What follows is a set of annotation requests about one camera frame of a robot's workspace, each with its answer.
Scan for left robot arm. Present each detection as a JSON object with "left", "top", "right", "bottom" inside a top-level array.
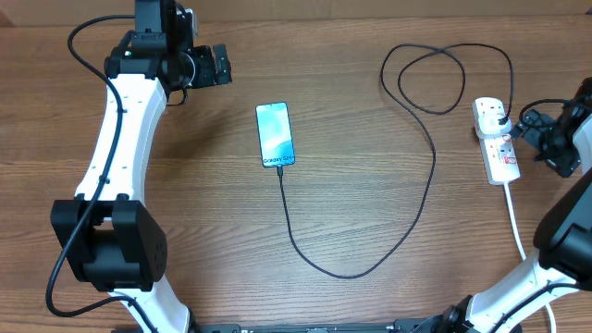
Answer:
[{"left": 50, "top": 0, "right": 231, "bottom": 332}]

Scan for white charger plug adapter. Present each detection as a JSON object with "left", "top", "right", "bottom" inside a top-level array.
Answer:
[{"left": 475, "top": 114, "right": 512, "bottom": 140}]

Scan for white power strip cord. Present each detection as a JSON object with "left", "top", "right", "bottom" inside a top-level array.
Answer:
[{"left": 502, "top": 182, "right": 558, "bottom": 333}]

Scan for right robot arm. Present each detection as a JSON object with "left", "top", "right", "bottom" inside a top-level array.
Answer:
[{"left": 413, "top": 79, "right": 591, "bottom": 333}]

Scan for white power strip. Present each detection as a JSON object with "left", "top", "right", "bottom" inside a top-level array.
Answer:
[{"left": 471, "top": 96, "right": 522, "bottom": 186}]

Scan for Samsung Galaxy smartphone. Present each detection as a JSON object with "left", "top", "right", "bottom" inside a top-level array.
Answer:
[{"left": 255, "top": 102, "right": 296, "bottom": 168}]

